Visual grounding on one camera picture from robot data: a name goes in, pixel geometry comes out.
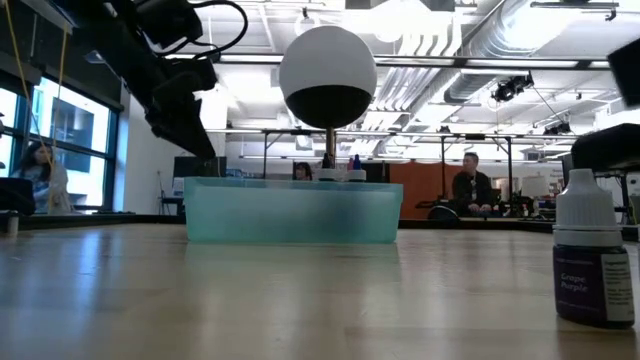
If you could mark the large black food coloring bottle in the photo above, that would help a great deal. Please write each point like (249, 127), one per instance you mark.
(327, 174)

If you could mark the person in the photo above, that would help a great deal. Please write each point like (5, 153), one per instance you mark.
(42, 180)
(472, 190)
(302, 171)

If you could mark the large blue food coloring bottle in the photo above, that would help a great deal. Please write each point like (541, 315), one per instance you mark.
(357, 172)

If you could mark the black ceiling spotlight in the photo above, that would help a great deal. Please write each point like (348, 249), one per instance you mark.
(510, 89)

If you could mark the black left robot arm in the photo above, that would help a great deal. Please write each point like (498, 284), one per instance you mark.
(100, 30)

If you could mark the orange partition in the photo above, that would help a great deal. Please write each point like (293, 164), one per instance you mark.
(420, 190)

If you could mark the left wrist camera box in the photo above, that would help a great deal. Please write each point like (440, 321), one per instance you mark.
(167, 20)

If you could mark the teal translucent plastic bin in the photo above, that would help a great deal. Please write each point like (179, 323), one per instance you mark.
(290, 215)

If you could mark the large red food coloring bottle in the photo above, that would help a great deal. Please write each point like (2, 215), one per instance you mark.
(349, 164)

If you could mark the dark chair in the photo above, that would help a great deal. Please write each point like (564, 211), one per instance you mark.
(15, 195)

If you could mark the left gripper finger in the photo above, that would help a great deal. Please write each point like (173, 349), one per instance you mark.
(185, 132)

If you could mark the small grape purple coloring bottle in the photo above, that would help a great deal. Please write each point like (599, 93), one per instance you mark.
(590, 290)

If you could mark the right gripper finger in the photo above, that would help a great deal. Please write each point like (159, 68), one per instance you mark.
(607, 147)

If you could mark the white lampshade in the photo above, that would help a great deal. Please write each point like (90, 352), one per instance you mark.
(535, 186)

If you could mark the globe table lamp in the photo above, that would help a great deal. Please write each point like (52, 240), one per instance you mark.
(327, 60)

